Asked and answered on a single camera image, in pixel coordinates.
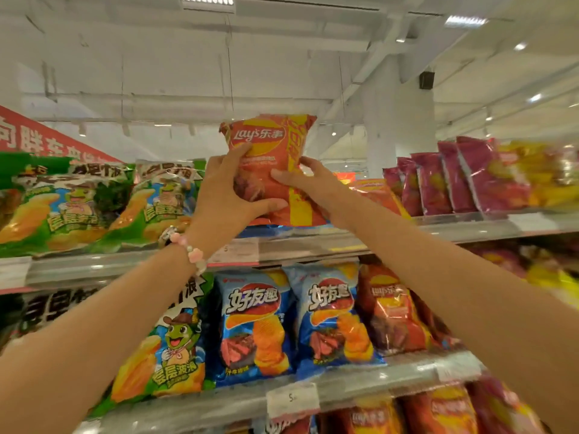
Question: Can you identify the person's left hand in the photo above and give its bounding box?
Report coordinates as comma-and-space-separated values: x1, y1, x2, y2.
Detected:
185, 142, 288, 257

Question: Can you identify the person's right hand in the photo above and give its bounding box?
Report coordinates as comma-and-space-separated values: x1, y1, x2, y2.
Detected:
270, 156, 364, 232

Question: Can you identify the grey metal shelf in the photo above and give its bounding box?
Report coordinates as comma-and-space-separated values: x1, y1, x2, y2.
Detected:
0, 210, 579, 295
72, 350, 487, 434

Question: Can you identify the yellow Lay's chip bag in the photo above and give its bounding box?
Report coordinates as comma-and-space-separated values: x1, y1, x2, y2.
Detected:
520, 246, 579, 309
497, 139, 579, 209

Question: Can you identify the person's right forearm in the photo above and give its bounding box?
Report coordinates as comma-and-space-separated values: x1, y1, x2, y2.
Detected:
341, 198, 579, 434

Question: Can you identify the person's left forearm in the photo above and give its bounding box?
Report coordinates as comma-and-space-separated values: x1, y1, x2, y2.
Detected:
0, 241, 208, 434

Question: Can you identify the red hanging banner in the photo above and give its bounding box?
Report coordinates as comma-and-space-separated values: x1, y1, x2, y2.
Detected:
0, 105, 121, 164

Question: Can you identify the pink bead bracelet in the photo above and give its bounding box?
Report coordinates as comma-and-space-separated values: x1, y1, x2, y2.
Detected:
169, 232, 208, 276

